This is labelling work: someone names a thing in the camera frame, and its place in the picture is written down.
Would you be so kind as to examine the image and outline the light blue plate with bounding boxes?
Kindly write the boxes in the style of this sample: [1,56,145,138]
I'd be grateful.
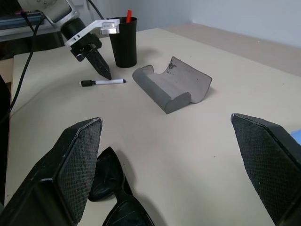
[289,129,301,147]

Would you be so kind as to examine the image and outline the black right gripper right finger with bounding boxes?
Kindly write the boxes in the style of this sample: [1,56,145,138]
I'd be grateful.
[230,113,301,226]

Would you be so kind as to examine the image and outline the black left wrist camera cable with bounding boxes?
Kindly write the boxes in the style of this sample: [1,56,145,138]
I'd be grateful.
[86,0,107,22]

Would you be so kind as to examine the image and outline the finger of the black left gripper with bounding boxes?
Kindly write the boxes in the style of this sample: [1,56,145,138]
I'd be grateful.
[91,49,112,80]
[86,52,111,80]

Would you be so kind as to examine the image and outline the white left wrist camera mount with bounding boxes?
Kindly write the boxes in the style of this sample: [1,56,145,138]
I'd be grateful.
[63,19,121,48]

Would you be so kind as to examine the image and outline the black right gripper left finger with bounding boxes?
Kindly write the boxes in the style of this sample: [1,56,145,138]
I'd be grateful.
[0,117,104,226]

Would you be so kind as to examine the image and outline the black sunglasses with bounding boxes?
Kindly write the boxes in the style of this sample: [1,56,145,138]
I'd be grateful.
[88,146,156,226]

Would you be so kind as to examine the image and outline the white marker with black cap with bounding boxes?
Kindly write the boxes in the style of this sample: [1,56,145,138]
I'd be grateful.
[80,78,128,88]

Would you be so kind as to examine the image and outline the black hanging left arm cable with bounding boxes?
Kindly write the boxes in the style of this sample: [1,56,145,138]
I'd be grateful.
[0,16,47,125]

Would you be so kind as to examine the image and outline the grey metal rail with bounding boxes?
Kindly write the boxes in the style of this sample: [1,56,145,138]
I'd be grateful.
[0,9,48,37]

